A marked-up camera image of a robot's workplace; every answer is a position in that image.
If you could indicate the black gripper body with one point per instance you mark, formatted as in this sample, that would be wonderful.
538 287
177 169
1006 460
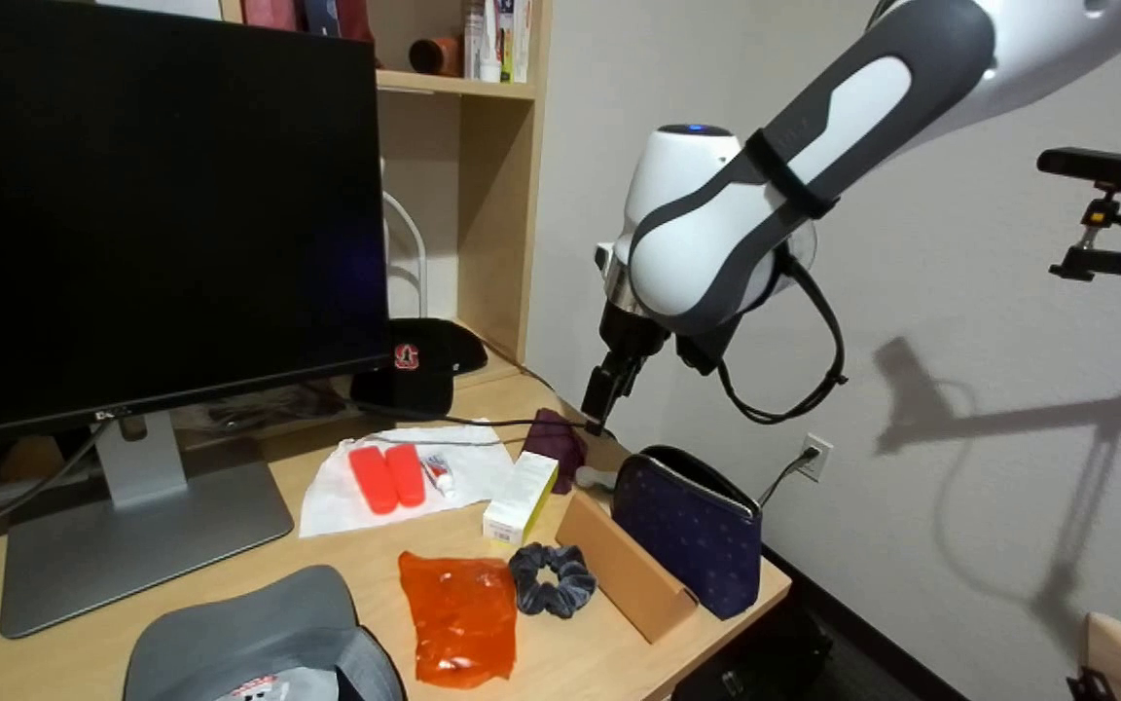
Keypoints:
638 336

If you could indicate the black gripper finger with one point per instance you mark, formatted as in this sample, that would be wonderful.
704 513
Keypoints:
604 395

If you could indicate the white box with yellow edge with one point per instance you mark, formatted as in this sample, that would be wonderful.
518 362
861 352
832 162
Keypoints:
518 500

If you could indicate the blue dotted purse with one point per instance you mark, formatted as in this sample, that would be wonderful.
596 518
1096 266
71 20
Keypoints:
690 531

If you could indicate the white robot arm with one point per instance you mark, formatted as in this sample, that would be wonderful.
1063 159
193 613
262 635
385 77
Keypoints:
704 248

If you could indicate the brown wooden block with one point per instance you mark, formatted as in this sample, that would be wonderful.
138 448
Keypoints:
625 570

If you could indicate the black cap with red badge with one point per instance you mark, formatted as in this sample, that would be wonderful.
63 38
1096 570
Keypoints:
428 371

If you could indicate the small white red tube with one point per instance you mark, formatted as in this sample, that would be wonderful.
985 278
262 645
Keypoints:
437 471

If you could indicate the dark blue scrunchie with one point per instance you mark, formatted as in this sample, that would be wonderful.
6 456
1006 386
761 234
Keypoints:
529 570

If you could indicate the light wooden shelf unit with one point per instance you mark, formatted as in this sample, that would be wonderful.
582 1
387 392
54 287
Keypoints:
490 197

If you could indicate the red plastic case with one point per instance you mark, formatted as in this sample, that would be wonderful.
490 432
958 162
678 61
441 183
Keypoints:
387 479

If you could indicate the orange plastic bag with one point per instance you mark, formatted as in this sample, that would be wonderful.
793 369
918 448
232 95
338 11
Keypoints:
457 617

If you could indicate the white paper towel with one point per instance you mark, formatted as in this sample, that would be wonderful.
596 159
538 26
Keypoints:
329 500

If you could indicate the brown roll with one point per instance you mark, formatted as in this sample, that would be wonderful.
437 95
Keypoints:
435 55

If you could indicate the grey cap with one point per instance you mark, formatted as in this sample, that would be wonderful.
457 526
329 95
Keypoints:
234 635

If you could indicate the black computer monitor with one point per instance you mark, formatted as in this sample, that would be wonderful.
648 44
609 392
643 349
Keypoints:
156 197

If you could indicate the silver monitor stand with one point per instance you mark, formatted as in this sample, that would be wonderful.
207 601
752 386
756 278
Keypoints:
136 531

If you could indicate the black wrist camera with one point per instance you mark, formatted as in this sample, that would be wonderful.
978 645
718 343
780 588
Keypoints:
704 343

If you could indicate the white wall outlet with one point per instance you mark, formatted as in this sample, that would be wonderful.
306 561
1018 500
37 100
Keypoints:
818 452

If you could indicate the black camera stand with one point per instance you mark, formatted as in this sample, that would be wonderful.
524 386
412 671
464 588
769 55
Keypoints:
1110 264

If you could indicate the black exterior camera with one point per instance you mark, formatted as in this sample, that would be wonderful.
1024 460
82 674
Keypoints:
1109 169

